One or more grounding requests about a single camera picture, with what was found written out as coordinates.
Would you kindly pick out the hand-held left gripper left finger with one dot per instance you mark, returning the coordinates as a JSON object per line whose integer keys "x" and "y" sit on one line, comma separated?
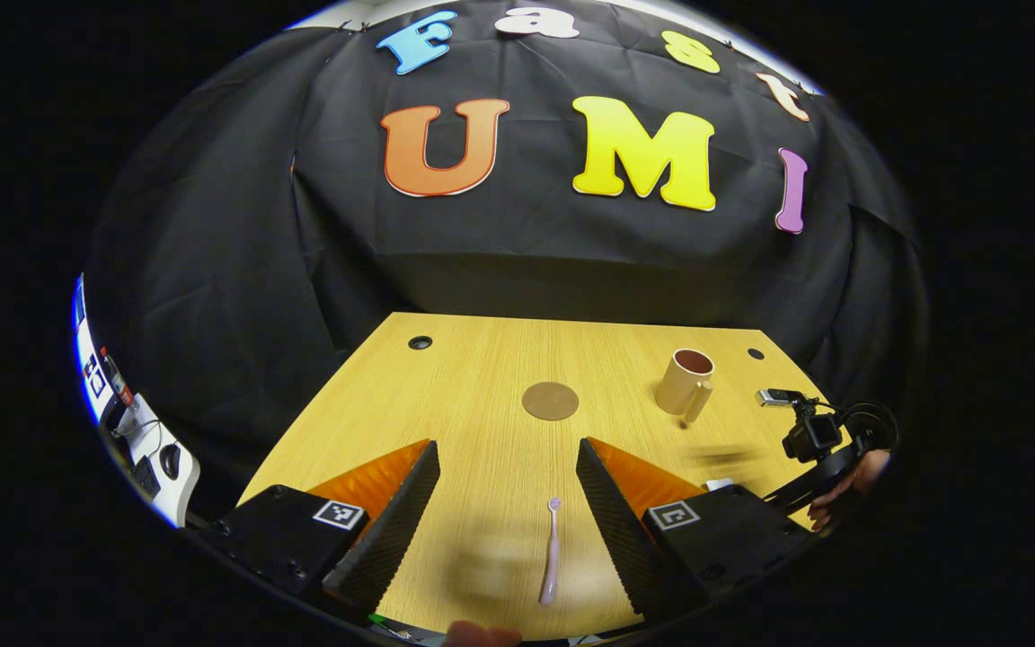
{"x": 387, "y": 539}

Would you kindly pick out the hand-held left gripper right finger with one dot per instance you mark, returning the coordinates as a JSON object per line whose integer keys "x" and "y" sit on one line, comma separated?
{"x": 616, "y": 539}

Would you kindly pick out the white toothpaste tube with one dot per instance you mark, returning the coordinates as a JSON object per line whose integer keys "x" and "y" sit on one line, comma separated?
{"x": 719, "y": 484}

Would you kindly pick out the beige cup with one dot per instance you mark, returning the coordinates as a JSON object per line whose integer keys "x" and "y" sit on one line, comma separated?
{"x": 681, "y": 386}

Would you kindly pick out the round brown coaster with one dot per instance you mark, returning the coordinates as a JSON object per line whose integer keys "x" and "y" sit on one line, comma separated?
{"x": 550, "y": 401}

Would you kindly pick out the wooden desktop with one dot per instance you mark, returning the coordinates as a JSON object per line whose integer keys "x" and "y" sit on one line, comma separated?
{"x": 482, "y": 377}

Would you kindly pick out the white side table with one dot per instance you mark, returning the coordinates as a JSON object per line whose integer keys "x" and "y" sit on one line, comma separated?
{"x": 181, "y": 494}

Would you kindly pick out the black computer mouse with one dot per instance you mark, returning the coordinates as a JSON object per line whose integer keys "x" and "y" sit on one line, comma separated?
{"x": 171, "y": 461}

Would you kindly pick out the black keyboard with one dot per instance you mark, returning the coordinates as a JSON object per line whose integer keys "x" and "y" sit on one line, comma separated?
{"x": 145, "y": 476}

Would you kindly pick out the plastic drink bottle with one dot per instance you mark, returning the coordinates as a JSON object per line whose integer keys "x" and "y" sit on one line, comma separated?
{"x": 119, "y": 386}

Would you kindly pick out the computer monitor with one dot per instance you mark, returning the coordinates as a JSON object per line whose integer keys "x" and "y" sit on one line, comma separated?
{"x": 86, "y": 359}

